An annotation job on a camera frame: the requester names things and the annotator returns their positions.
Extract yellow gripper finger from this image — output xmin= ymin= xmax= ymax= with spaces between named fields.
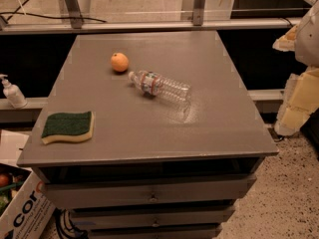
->
xmin=274 ymin=67 xmax=319 ymax=136
xmin=272 ymin=25 xmax=298 ymax=52

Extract clear plastic water bottle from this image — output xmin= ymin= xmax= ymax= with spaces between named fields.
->
xmin=129 ymin=71 xmax=190 ymax=104

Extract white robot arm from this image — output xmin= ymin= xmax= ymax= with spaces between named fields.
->
xmin=272 ymin=1 xmax=319 ymax=136

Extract white pump dispenser bottle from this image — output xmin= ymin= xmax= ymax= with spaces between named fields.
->
xmin=0 ymin=74 xmax=27 ymax=109

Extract grey drawer cabinet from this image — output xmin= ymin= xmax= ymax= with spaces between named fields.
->
xmin=18 ymin=31 xmax=277 ymax=239

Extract orange fruit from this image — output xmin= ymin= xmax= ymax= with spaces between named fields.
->
xmin=111 ymin=53 xmax=129 ymax=73

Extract green and yellow sponge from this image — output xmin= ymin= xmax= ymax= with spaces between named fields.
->
xmin=41 ymin=112 xmax=95 ymax=144

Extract white cardboard box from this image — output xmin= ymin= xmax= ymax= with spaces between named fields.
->
xmin=0 ymin=164 xmax=55 ymax=239

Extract red tomato in box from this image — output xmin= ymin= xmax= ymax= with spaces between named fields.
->
xmin=0 ymin=173 xmax=11 ymax=187

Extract black cable on ledge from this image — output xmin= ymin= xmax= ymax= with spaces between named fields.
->
xmin=0 ymin=11 xmax=108 ymax=24

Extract black cables under cabinet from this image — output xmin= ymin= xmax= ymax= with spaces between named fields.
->
xmin=53 ymin=208 xmax=90 ymax=239

